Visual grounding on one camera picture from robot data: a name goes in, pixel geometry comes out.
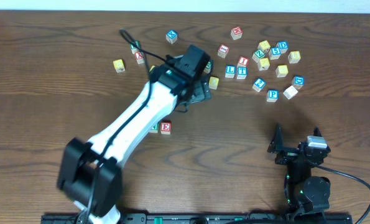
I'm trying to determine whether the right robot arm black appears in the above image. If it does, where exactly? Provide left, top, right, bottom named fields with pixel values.
left=267, top=125, right=331, bottom=219

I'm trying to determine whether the yellow 8 block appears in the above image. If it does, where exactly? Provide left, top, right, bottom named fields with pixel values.
left=288, top=50, right=301, bottom=64

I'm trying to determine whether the red H block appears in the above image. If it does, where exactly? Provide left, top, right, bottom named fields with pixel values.
left=231, top=26, right=243, bottom=40

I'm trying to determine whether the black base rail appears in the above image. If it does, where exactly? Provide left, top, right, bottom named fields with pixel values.
left=40, top=211, right=353, bottom=224

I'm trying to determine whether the blue T block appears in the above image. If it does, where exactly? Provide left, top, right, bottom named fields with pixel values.
left=236, top=67, right=248, bottom=80

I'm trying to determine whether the blue 2 block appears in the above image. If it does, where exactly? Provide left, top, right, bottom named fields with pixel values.
left=252, top=78, right=266, bottom=92

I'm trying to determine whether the blue D block lower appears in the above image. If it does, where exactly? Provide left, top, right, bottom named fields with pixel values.
left=292, top=75, right=305, bottom=90

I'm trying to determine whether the yellow S block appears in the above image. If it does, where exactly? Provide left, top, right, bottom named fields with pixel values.
left=275, top=65, right=289, bottom=78

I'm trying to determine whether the red I block upper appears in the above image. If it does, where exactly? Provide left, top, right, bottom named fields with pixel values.
left=217, top=44, right=229, bottom=58

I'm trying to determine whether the blue d block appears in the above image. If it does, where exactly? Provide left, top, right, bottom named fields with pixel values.
left=292, top=75, right=305, bottom=90
left=276, top=41, right=289, bottom=54

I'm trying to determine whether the red i block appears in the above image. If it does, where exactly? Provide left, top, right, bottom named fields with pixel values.
left=217, top=44, right=229, bottom=58
left=237, top=56, right=249, bottom=67

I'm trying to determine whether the yellow O block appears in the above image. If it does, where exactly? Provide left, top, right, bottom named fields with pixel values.
left=208, top=77, right=220, bottom=90

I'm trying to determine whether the plain wood block red 3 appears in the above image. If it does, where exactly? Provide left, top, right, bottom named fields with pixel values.
left=283, top=85, right=298, bottom=100

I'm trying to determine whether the yellow block top cluster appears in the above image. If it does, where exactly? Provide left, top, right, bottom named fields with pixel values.
left=257, top=40, right=271, bottom=53

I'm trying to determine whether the blue P block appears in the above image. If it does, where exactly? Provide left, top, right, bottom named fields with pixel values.
left=266, top=90, right=279, bottom=103

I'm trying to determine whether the yellow block left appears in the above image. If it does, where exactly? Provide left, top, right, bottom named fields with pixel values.
left=113, top=59, right=125, bottom=73

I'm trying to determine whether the green Z block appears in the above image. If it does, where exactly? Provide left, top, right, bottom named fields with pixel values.
left=252, top=49, right=266, bottom=63

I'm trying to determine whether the blue 5 block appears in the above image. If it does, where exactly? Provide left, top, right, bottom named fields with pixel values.
left=268, top=47, right=281, bottom=60

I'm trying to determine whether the red E block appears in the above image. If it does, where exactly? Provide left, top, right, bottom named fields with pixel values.
left=160, top=122, right=172, bottom=134

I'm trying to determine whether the green F block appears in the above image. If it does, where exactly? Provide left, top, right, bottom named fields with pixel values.
left=130, top=40, right=141, bottom=54

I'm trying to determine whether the blue X block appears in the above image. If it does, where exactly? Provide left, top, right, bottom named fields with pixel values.
left=166, top=30, right=178, bottom=44

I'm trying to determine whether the red I block lower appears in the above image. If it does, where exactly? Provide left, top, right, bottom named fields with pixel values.
left=237, top=56, right=249, bottom=67

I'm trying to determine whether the green N block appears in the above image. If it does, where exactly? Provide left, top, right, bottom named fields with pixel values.
left=149, top=123, right=159, bottom=133

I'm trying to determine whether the blue L block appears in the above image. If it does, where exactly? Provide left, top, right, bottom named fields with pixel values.
left=225, top=65, right=236, bottom=78

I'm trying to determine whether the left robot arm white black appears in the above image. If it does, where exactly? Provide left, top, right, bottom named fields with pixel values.
left=57, top=45, right=213, bottom=223

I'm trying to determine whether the green R block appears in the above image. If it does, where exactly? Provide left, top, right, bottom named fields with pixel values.
left=203, top=60, right=214, bottom=74

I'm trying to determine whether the red Y block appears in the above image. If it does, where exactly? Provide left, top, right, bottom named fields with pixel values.
left=134, top=51, right=146, bottom=64

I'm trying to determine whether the blue D block upper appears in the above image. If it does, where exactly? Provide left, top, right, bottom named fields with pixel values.
left=276, top=41, right=289, bottom=54

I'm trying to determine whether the yellow block hammer picture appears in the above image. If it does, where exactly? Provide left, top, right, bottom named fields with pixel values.
left=257, top=58, right=270, bottom=71

